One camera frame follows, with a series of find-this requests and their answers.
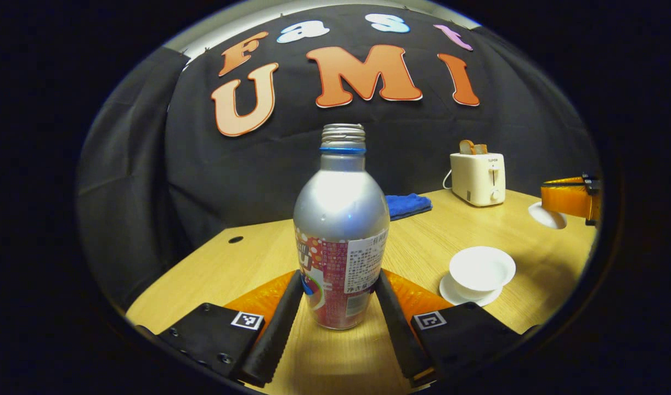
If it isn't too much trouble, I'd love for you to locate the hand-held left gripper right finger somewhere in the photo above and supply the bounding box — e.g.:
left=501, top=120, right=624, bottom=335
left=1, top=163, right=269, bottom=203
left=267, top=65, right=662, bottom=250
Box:
left=375, top=269, right=539, bottom=387

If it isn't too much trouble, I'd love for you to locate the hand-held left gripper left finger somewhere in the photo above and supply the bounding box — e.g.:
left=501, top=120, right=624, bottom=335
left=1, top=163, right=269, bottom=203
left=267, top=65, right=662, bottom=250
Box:
left=132, top=269, right=306, bottom=387

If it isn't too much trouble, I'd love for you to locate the silver water bottle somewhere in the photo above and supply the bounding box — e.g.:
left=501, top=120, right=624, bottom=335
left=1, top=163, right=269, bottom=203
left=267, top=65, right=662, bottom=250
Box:
left=293, top=123, right=391, bottom=331

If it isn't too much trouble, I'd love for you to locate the white saucer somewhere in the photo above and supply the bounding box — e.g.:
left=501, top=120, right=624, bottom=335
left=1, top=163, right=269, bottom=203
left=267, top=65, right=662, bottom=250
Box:
left=439, top=273, right=504, bottom=307

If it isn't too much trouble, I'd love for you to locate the cream toaster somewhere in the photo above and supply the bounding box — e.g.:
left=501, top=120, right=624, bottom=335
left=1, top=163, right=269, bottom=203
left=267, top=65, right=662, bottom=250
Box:
left=450, top=152, right=506, bottom=207

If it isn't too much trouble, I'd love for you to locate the blue towel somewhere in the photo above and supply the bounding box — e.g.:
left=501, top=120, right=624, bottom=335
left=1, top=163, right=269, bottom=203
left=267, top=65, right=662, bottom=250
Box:
left=385, top=193, right=433, bottom=221

